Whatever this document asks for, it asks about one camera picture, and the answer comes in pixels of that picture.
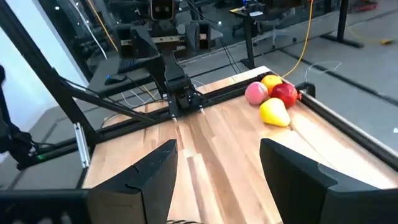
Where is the black standing desk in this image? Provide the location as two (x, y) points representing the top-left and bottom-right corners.
(229, 2), (296, 70)

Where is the dark grey desk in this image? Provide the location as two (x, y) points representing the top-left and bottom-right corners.
(88, 55), (165, 99)

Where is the black device with two lenses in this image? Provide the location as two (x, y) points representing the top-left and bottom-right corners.
(148, 0), (175, 22)

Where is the black aluminium table frame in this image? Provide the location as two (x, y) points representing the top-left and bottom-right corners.
(0, 0), (398, 172)

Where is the silver metal bracket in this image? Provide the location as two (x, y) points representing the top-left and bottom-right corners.
(73, 122), (91, 169)

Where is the large orange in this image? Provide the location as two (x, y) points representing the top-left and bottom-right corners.
(260, 74), (283, 94)

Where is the black keyboard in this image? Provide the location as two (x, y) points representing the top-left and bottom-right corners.
(117, 57), (144, 74)

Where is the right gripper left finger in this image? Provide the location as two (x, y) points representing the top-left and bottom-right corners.
(88, 139), (178, 224)

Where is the thin white cable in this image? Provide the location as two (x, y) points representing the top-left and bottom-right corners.
(303, 60), (343, 82)

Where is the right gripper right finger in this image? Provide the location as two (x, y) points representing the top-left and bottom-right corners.
(260, 138), (398, 224)

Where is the yellow extension cable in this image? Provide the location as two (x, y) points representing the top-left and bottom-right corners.
(281, 0), (315, 78)

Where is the black computer mouse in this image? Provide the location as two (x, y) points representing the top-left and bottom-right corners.
(104, 73), (127, 86)

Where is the grey office chair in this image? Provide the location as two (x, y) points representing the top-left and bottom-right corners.
(251, 7), (298, 50)

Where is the black desk leg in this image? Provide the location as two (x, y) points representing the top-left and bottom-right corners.
(320, 0), (365, 49)

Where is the pink peach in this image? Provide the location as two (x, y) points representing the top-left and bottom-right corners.
(244, 81), (269, 106)

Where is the black camera on bracket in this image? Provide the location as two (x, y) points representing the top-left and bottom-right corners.
(0, 63), (34, 170)

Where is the yellow pear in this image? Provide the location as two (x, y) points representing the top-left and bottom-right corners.
(259, 97), (292, 128)

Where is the red pomegranate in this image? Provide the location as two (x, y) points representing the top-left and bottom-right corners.
(270, 82), (302, 109)

